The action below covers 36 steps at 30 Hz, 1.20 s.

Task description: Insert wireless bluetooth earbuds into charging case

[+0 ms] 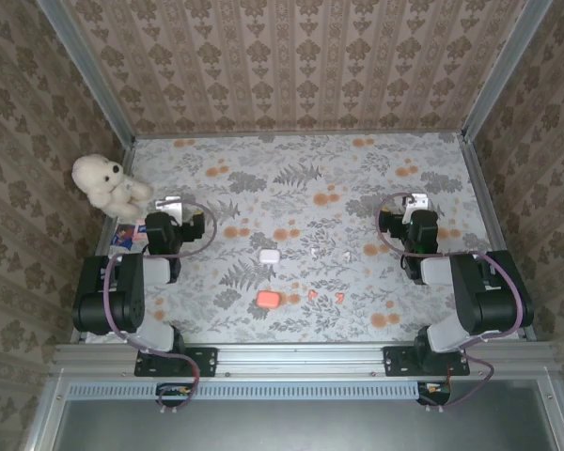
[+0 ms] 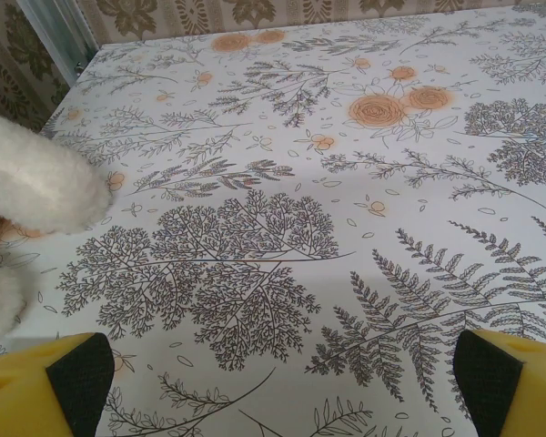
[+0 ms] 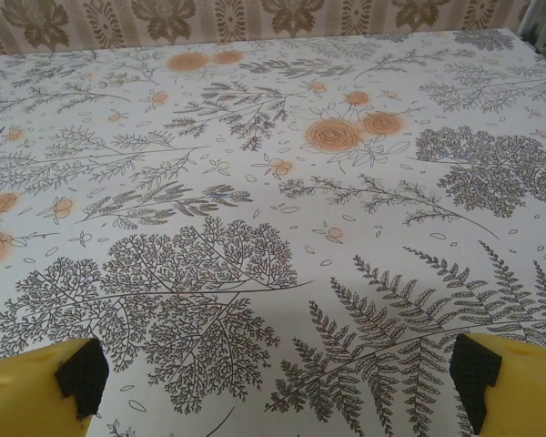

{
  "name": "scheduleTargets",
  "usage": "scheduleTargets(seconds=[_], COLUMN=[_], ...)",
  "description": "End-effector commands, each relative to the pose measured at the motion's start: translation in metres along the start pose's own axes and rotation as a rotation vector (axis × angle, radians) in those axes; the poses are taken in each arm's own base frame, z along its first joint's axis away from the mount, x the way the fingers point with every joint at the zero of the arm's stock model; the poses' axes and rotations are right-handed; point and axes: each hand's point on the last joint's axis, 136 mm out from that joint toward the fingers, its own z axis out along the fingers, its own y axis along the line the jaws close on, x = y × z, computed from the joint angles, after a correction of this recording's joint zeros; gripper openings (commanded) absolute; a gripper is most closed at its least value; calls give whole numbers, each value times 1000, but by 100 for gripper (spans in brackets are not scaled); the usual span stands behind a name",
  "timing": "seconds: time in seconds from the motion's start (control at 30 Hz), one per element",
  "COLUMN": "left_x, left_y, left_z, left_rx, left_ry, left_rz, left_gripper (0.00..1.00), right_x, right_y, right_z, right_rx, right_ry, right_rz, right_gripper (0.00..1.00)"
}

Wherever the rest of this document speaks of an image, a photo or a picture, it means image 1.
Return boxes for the orange earbud charging case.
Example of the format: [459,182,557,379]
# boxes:
[256,290,282,311]

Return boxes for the blue printed card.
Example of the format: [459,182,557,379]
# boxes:
[111,224,135,249]

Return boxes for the white teddy bear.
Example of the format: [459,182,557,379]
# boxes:
[71,153,154,220]

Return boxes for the small circuit board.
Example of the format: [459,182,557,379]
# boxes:
[416,381,453,407]
[155,382,195,408]

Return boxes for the grey metal panel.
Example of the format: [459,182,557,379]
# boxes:
[51,381,563,451]

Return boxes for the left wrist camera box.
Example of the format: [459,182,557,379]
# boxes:
[154,195,185,222]

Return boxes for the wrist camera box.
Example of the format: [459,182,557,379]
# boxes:
[154,195,185,222]
[400,191,430,212]

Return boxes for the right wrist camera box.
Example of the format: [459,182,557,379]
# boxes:
[400,191,430,212]

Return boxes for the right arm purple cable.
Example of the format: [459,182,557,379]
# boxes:
[377,192,524,414]

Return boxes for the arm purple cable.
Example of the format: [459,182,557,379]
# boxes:
[377,192,524,414]
[103,200,218,417]

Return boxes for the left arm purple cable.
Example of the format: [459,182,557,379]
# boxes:
[103,200,218,417]

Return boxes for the aluminium table side rail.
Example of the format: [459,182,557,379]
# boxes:
[69,140,138,345]
[459,133,538,343]

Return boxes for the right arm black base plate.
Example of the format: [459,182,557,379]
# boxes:
[384,346,471,379]

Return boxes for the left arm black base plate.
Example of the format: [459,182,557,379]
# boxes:
[134,346,218,379]

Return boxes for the aluminium table end rail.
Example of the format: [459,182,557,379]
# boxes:
[133,130,466,141]

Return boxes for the aluminium mounting rail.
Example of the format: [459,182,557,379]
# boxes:
[50,341,559,378]

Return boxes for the aluminium frame post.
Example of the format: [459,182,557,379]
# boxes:
[460,0,555,143]
[36,0,137,148]

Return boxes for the grey slotted cable duct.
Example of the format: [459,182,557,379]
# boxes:
[68,382,422,399]

